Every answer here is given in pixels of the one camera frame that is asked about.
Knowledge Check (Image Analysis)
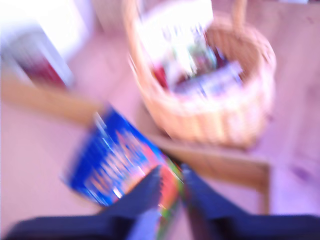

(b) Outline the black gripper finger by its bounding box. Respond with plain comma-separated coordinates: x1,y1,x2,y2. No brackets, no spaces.
104,165,163,219
181,163,249,221

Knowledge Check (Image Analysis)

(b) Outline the blue orange-print candy bag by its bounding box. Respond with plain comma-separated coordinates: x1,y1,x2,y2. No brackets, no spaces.
59,104,187,240

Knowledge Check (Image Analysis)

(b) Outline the red Maltesers candy bag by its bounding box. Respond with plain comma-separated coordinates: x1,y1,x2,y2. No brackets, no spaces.
151,48,245,98

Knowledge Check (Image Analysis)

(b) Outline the white green-print candy bag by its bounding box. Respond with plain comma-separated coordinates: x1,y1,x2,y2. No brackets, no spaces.
166,37,218,85

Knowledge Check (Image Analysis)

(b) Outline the woven wicker basket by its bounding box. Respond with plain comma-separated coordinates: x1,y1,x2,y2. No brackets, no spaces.
123,0,277,148

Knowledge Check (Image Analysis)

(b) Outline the brown cardboard box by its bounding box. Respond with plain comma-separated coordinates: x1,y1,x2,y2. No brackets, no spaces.
0,72,273,240

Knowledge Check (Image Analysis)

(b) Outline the small printed white box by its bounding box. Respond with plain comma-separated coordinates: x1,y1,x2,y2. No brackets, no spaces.
0,14,76,88

